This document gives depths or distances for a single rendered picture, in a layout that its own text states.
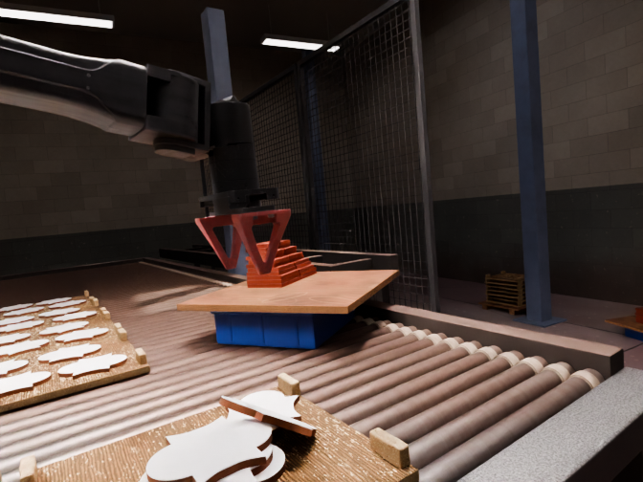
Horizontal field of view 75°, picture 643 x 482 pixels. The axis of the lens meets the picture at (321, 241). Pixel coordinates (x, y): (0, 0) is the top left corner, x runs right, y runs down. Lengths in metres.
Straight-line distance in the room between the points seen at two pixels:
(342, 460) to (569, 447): 0.31
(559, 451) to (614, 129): 4.83
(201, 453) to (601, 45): 5.39
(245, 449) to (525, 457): 0.36
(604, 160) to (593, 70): 0.95
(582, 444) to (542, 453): 0.06
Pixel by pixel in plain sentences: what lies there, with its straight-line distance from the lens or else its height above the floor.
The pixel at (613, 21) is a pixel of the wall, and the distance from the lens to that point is 5.57.
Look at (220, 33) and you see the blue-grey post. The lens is 2.61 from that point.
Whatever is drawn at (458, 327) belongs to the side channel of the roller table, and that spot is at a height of 0.94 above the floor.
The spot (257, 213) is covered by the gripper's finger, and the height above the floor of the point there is 1.26.
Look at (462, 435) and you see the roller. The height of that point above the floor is 0.91.
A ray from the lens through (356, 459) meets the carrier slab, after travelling 0.61.
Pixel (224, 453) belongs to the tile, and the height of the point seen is 1.00.
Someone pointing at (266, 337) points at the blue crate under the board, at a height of 0.95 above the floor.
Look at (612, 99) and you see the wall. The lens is 5.42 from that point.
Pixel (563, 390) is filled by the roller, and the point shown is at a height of 0.92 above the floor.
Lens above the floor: 1.26
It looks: 4 degrees down
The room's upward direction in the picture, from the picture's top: 5 degrees counter-clockwise
